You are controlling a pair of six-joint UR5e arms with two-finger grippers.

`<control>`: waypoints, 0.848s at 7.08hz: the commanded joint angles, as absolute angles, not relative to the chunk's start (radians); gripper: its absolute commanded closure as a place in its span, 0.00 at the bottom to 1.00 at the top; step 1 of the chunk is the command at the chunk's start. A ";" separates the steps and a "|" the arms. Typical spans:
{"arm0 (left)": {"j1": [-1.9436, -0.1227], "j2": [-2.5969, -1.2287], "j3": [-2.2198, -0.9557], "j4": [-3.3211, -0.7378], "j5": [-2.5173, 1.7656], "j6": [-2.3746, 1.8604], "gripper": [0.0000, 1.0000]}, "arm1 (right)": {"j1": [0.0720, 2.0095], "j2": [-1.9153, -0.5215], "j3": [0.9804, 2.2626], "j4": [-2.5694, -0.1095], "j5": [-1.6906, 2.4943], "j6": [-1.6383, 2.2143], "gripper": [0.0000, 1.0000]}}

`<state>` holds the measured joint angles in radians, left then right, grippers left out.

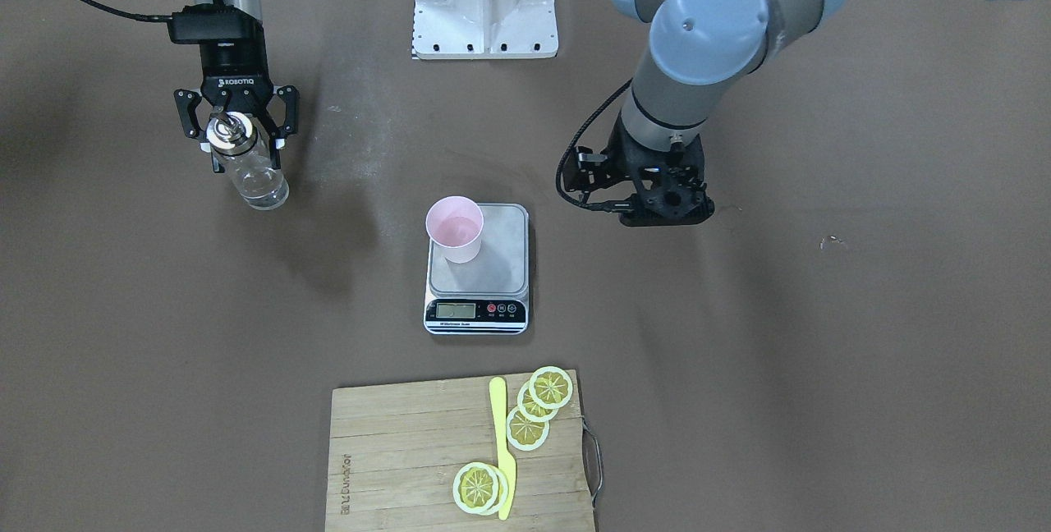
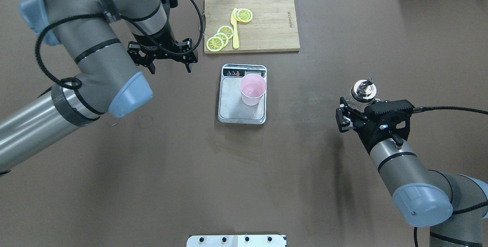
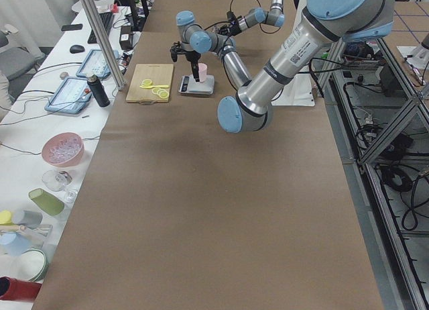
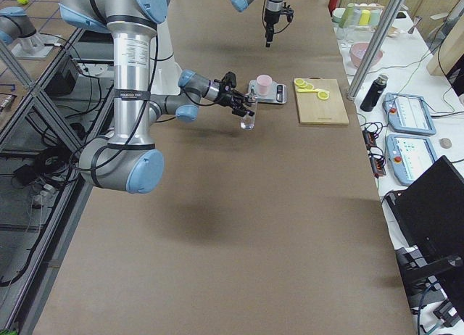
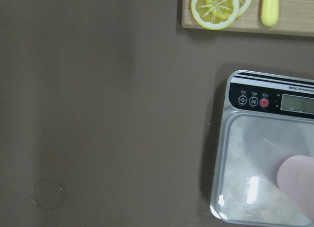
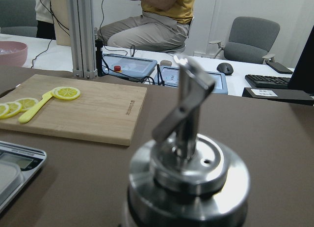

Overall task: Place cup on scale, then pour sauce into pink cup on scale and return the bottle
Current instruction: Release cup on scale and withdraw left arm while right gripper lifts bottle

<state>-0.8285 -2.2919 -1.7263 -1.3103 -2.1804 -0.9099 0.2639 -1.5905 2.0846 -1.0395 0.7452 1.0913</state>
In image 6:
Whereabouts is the black computer mouse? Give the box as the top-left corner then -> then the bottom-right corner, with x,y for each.
216,62 -> 234,75

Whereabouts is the pink bowl with ice cubes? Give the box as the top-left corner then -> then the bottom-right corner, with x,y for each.
0,41 -> 28,67

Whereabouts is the aluminium frame post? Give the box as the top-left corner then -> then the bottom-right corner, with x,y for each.
66,0 -> 98,80

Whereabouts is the lemon slice row middle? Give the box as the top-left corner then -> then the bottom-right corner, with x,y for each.
1,101 -> 23,119

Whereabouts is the black smartphone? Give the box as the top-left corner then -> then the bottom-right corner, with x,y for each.
266,61 -> 293,74

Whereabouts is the grey office chair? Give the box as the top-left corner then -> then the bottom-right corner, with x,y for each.
209,16 -> 280,64

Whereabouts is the glass sauce bottle steel spout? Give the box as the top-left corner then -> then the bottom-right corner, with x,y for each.
121,54 -> 250,227

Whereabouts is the digital kitchen scale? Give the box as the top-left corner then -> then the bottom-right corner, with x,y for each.
0,141 -> 47,212

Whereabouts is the lemon slice outer row end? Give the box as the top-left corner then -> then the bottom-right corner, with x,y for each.
0,103 -> 10,119

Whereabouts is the lemon slice by knife tip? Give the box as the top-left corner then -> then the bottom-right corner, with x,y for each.
51,86 -> 81,100

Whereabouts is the black box with label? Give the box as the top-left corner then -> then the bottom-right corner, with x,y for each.
242,87 -> 314,106

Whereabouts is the yellow plastic knife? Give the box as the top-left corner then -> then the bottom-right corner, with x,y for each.
18,91 -> 52,124

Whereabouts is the lemon slice row near knife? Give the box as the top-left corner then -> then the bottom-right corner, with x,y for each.
16,97 -> 39,112

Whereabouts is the teach pendant with red button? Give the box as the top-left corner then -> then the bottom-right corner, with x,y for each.
103,54 -> 157,82

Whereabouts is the black keyboard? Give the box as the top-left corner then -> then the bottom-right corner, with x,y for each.
245,74 -> 290,89

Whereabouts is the person in yellow shirt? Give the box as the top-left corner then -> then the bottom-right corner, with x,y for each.
98,0 -> 195,52

